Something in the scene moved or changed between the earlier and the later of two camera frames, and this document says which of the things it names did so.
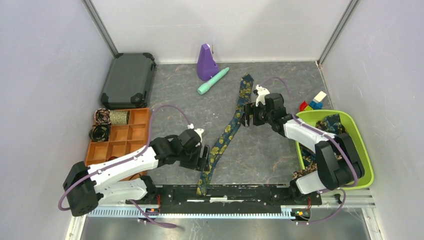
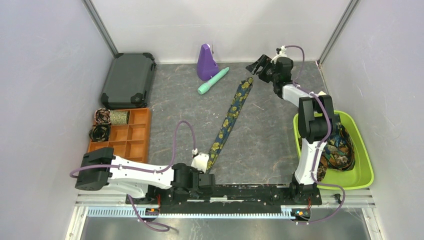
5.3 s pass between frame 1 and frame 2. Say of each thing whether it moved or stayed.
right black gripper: moved
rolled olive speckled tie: stayed
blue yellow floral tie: moved
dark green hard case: stayed
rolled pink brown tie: stayed
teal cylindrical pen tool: stayed
